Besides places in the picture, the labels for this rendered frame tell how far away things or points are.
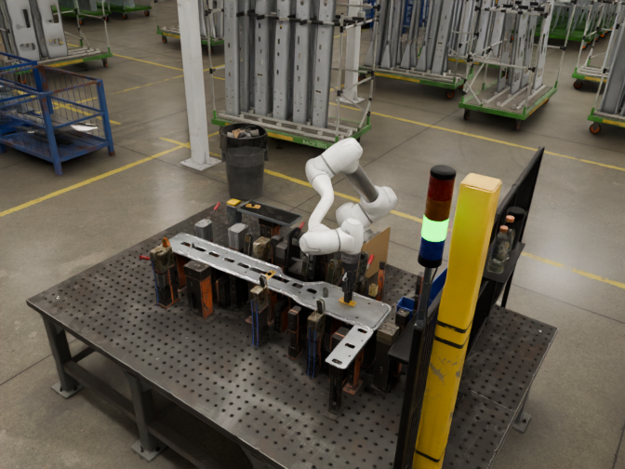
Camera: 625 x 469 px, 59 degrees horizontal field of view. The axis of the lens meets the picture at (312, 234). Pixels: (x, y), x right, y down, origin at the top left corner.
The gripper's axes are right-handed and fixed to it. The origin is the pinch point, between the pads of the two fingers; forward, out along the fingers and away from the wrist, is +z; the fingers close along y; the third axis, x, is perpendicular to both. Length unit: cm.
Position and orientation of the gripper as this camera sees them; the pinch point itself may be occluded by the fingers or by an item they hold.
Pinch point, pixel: (348, 295)
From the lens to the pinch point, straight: 271.4
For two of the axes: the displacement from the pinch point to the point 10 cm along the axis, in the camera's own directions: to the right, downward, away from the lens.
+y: -5.1, 4.2, -7.5
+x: 8.6, 2.7, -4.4
